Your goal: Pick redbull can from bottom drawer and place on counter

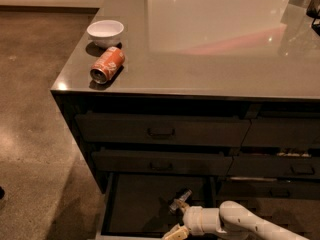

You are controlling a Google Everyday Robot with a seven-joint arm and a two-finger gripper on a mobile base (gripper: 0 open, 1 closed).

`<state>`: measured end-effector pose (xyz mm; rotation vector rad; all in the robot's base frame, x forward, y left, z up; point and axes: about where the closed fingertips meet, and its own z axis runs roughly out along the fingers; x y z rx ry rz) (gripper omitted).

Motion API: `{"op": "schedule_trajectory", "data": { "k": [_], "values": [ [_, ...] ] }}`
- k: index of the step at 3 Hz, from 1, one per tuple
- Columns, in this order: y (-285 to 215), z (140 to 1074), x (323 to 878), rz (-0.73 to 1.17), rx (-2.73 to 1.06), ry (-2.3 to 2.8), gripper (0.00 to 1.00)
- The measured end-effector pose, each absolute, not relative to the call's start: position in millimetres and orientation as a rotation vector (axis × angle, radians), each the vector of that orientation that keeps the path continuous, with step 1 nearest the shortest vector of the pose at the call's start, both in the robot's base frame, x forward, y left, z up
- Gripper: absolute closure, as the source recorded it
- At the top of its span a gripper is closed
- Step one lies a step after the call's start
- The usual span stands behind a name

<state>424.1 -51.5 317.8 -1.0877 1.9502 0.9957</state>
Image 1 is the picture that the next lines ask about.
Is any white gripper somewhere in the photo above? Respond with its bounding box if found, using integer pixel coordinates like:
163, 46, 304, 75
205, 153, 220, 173
162, 199, 221, 240

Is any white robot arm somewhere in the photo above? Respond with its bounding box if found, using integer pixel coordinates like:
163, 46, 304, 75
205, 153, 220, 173
162, 199, 309, 240

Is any open bottom left drawer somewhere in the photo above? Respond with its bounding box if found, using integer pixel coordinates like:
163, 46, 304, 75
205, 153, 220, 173
96, 173, 215, 240

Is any bottom right drawer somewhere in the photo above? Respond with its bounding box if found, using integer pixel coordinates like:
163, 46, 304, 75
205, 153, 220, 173
217, 180, 320, 200

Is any middle left drawer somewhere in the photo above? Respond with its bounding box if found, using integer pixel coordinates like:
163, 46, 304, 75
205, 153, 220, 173
92, 150, 232, 175

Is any middle right drawer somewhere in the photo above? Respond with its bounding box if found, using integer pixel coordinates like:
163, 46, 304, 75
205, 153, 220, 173
228, 155, 320, 179

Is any top right drawer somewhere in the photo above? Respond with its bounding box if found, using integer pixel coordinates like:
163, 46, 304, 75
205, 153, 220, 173
242, 115, 320, 149

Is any top left drawer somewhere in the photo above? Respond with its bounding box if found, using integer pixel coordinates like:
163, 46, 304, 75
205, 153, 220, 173
75, 113, 250, 147

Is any orange soda can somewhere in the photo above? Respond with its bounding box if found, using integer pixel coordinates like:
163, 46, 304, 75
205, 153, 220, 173
90, 47, 125, 84

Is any white ceramic bowl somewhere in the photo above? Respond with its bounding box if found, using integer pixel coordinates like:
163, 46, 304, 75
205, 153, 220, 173
87, 20, 124, 49

